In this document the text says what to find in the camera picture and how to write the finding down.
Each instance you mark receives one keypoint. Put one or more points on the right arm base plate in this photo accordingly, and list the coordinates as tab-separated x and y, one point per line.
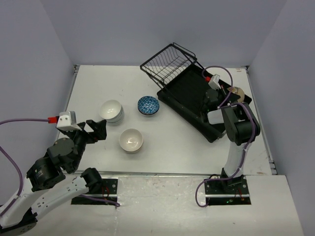
227	193

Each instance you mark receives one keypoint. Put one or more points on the light blue ribbed bowl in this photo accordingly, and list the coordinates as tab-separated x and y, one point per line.
108	104
115	123
113	114

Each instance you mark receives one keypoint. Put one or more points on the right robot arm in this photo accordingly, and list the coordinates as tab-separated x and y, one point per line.
242	128

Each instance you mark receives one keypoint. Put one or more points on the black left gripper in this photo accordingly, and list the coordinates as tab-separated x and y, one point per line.
100	132

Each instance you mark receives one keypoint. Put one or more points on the beige floral bowl back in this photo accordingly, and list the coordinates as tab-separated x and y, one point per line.
238	92

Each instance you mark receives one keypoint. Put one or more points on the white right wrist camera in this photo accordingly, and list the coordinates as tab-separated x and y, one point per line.
213	82

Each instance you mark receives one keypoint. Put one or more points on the beige leaf pattern bowl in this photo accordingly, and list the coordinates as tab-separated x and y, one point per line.
131	136

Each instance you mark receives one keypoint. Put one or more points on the light blue ribbed bowl back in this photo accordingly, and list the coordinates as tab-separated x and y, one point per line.
108	104

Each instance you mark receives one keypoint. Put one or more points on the orange flower beige bowl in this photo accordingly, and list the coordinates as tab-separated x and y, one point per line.
131	148

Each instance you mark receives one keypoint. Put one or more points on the black wire dish rack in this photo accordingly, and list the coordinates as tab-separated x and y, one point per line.
181	79

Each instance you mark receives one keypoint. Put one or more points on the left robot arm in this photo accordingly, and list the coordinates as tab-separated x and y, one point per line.
34	198

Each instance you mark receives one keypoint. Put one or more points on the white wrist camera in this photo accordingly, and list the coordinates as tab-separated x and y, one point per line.
213	82
66	121

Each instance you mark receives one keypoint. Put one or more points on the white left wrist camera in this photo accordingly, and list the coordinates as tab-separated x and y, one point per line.
66	121

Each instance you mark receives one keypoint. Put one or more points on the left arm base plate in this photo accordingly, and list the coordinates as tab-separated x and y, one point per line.
106	195

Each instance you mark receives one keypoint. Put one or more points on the light blue ribbed bowl front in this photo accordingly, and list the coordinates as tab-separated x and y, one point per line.
113	114

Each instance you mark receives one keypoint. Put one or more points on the red patterned white bowl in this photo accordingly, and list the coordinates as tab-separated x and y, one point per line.
148	105

